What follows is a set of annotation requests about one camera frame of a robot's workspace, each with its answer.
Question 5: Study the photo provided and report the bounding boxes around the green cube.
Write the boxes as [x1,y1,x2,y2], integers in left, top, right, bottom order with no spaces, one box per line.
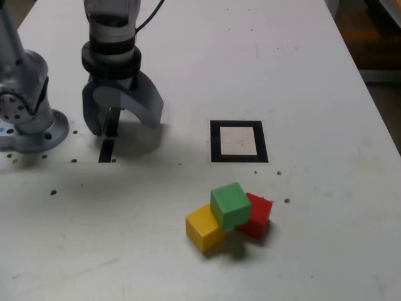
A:
[209,182,253,232]

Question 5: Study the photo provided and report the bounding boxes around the black tape strip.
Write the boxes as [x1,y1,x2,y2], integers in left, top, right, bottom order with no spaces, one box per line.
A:
[98,107,122,164]

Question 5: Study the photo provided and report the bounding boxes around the yellow cube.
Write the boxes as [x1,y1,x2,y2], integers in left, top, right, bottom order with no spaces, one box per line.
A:
[185,203,228,253]

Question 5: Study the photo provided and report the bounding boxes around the red cube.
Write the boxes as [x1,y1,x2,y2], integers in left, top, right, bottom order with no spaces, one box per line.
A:
[234,191,273,240]

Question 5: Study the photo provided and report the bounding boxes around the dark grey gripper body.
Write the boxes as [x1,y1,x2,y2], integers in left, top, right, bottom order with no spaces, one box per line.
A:
[87,72,141,93]

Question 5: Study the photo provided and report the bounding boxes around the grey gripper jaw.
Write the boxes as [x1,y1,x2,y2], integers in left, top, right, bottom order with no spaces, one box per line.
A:
[81,78,103,137]
[93,71,165,129]

